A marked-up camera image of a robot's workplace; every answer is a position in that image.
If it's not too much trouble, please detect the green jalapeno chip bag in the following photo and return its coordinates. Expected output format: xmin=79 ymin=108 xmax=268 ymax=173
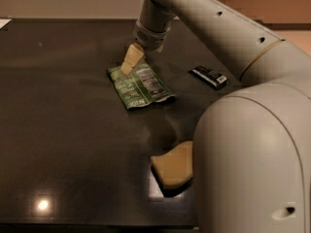
xmin=107 ymin=61 xmax=175 ymax=110

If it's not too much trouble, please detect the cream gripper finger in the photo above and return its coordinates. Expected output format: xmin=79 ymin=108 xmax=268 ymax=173
xmin=121 ymin=43 xmax=145 ymax=76

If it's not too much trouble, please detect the black snack bar wrapper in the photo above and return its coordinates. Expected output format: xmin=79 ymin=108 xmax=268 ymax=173
xmin=190 ymin=65 xmax=228 ymax=90

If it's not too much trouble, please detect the yellow wavy sponge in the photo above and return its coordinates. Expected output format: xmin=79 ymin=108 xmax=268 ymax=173
xmin=151 ymin=141 xmax=193 ymax=190

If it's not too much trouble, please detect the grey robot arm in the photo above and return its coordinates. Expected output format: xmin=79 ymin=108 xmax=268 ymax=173
xmin=134 ymin=0 xmax=311 ymax=233

